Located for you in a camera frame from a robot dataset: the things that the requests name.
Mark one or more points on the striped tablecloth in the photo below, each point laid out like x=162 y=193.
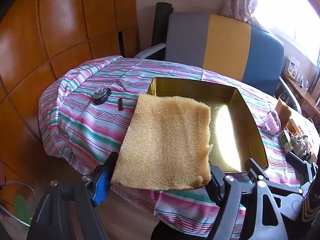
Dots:
x=87 y=130

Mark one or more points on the glass bowl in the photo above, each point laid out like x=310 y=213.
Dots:
x=15 y=205

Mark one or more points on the orange white snack bag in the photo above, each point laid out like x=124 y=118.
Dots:
x=301 y=142

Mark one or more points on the large pink hair roller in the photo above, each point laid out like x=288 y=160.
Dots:
x=272 y=122

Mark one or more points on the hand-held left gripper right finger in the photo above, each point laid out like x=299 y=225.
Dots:
x=214 y=188

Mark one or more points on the row of white cups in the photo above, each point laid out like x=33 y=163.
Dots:
x=302 y=80

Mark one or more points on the yellow sponge sheet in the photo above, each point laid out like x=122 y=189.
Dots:
x=165 y=140

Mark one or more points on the grey yellow blue chair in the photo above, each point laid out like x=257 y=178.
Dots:
x=225 y=42

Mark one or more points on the gold tin box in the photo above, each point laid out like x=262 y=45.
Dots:
x=232 y=120

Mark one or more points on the small brown strip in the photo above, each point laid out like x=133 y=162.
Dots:
x=120 y=104

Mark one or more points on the yellow sponge block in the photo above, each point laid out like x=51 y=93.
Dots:
x=285 y=112

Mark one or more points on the person's right forearm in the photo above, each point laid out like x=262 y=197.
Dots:
x=311 y=210

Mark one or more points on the wooden wardrobe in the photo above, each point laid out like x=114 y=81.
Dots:
x=50 y=30

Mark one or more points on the window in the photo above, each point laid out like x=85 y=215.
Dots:
x=292 y=7

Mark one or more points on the wooden side desk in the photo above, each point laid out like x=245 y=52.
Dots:
x=303 y=97

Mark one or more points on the white blue printed box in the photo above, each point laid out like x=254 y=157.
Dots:
x=293 y=66

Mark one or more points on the patterned curtain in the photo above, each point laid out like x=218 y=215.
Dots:
x=240 y=2

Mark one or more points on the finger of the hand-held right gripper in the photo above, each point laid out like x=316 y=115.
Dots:
x=296 y=159
x=257 y=170

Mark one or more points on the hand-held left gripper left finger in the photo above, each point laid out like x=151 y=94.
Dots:
x=100 y=188

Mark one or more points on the green white carton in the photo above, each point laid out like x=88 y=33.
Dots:
x=284 y=140

